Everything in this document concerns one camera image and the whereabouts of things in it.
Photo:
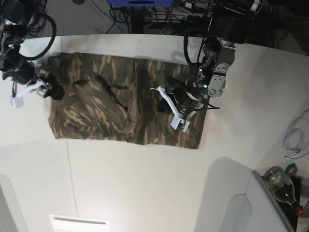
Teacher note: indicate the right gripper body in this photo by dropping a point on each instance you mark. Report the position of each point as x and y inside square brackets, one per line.
[37, 84]

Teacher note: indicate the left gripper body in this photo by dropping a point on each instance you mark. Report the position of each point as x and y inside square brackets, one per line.
[188, 98]

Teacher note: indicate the camouflage t-shirt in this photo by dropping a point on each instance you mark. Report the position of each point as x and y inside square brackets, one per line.
[111, 98]

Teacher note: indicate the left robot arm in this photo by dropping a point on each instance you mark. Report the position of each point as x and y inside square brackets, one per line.
[227, 23]

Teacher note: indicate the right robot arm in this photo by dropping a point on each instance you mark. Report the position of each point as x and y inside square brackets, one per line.
[18, 19]

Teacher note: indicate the blue box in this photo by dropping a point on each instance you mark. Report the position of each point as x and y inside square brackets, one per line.
[140, 3]

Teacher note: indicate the green tape roll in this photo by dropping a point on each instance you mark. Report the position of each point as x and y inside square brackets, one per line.
[291, 169]

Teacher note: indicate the clear plastic bottle red cap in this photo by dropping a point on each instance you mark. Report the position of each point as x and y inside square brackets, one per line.
[283, 189]

